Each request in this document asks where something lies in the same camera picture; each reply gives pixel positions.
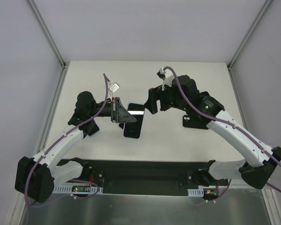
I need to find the lilac cased phone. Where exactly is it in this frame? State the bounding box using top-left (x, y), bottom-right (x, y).
top-left (123, 103), bottom-right (145, 139)

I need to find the black phone case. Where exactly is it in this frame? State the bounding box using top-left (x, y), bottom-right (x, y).
top-left (182, 115), bottom-right (211, 130)

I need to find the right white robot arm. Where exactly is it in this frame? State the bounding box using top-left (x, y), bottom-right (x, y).
top-left (145, 73), bottom-right (281, 189)

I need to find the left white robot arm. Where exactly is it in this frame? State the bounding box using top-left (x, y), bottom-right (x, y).
top-left (15, 91), bottom-right (137, 203)

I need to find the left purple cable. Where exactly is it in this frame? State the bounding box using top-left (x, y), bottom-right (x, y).
top-left (24, 73), bottom-right (115, 208)

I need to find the purple cable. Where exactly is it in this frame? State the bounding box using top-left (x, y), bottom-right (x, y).
top-left (24, 73), bottom-right (115, 208)
top-left (163, 67), bottom-right (281, 207)

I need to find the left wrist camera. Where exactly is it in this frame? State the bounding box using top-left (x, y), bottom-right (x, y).
top-left (108, 82), bottom-right (120, 93)

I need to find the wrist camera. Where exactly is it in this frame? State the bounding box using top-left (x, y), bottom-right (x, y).
top-left (156, 67), bottom-right (174, 91)
top-left (108, 82), bottom-right (120, 93)

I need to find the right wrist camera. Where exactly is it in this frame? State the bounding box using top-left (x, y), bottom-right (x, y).
top-left (156, 67), bottom-right (174, 91)

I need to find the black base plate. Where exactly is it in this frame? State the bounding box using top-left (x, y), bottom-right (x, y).
top-left (60, 158), bottom-right (235, 195)

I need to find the left white cable duct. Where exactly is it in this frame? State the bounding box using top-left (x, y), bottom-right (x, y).
top-left (52, 184), bottom-right (103, 195)

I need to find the white cable duct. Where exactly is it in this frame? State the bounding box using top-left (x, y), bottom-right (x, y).
top-left (52, 184), bottom-right (103, 195)
top-left (187, 188), bottom-right (204, 197)

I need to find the right white cable duct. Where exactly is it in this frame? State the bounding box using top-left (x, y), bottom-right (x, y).
top-left (187, 188), bottom-right (204, 197)

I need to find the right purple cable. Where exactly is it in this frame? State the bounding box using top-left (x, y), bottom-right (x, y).
top-left (163, 67), bottom-right (281, 207)

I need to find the left aluminium frame post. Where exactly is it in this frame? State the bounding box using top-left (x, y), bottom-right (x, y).
top-left (26, 0), bottom-right (67, 69)

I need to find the aluminium frame post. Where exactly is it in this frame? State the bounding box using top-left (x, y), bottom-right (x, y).
top-left (26, 0), bottom-right (67, 69)
top-left (226, 0), bottom-right (274, 70)

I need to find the right aluminium frame post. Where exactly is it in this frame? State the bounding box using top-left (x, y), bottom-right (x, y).
top-left (226, 0), bottom-right (274, 70)

